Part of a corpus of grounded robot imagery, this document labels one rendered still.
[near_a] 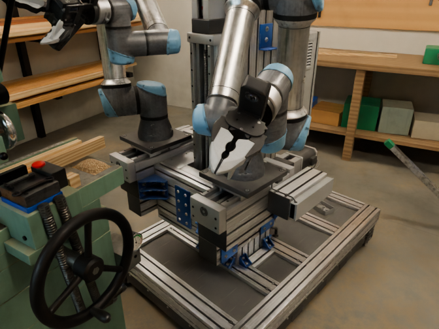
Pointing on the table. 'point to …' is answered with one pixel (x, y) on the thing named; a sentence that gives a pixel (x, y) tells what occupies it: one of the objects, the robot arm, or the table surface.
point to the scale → (31, 154)
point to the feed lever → (5, 48)
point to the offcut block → (73, 179)
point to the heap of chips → (91, 166)
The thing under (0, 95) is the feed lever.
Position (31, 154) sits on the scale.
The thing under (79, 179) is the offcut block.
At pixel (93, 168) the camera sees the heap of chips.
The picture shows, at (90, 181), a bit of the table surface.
